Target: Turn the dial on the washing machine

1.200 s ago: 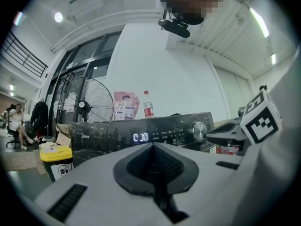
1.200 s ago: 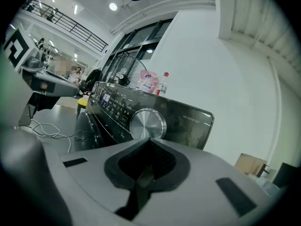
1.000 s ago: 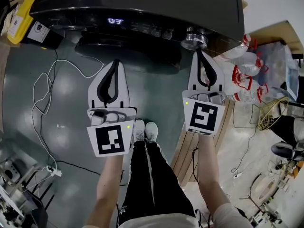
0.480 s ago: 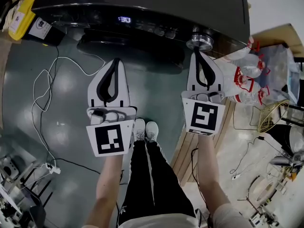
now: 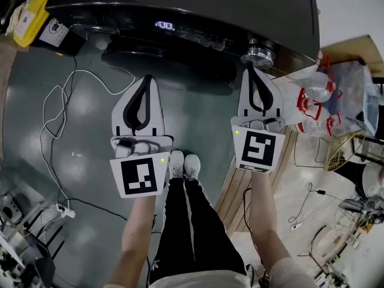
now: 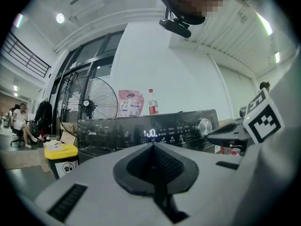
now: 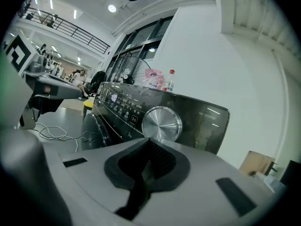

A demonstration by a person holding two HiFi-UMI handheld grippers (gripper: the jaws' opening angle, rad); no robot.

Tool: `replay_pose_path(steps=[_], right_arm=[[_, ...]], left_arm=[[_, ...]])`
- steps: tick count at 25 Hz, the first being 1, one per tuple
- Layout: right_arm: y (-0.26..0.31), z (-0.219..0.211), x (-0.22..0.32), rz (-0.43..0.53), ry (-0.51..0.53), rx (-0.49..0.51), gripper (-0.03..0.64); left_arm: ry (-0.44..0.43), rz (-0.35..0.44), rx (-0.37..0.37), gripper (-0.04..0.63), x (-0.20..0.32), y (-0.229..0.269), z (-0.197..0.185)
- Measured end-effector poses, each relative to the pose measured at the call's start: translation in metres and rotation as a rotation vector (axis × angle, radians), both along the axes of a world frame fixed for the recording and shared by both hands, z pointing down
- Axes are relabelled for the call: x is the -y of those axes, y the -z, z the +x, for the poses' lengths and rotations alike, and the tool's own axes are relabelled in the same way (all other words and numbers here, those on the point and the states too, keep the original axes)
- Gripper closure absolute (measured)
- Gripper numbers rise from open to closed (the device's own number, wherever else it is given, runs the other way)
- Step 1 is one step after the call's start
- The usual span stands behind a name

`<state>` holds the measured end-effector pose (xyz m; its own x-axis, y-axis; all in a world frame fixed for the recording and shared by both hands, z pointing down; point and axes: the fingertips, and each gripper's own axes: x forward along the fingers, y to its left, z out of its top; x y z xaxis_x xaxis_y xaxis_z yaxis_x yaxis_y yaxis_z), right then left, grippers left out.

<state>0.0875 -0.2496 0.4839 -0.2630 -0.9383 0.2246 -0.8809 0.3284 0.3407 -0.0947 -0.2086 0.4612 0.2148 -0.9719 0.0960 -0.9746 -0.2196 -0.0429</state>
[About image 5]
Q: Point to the black side table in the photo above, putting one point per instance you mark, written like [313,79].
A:
[45,268]

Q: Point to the beige cloth bag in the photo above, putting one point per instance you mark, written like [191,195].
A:
[18,13]

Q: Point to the person's white shirt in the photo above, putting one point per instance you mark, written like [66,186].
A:
[288,274]

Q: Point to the black bin with yellow lid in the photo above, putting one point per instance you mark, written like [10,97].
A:
[33,19]

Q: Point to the brown cardboard box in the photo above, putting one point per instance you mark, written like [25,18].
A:
[7,42]

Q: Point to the clear plastic storage box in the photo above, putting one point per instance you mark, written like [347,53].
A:
[354,94]

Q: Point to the wooden slat pallet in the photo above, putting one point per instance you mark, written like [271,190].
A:
[237,196]

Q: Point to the person's right white shoe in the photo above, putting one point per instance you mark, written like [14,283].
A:
[192,166]

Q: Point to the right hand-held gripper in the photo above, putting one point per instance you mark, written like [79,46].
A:
[258,148]

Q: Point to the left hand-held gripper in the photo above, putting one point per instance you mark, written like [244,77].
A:
[139,175]

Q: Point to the large cardboard sheet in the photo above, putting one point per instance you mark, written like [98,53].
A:
[351,48]

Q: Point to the round wooden hoop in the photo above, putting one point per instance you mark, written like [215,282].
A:
[330,241]

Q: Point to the pile of assorted tools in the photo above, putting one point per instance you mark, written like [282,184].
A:
[366,217]

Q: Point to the person's left forearm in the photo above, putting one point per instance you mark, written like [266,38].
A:
[135,238]

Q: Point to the person's black trousers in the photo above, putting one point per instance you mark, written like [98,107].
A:
[204,235]

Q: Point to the white plastic bag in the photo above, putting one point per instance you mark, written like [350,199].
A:
[376,187]

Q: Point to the black washing machine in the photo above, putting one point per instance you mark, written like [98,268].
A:
[210,4]

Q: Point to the person's right forearm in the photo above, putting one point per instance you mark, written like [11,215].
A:
[267,214]

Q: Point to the white power strip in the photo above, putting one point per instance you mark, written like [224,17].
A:
[66,211]

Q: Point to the brown floor mat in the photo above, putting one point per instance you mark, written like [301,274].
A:
[4,100]

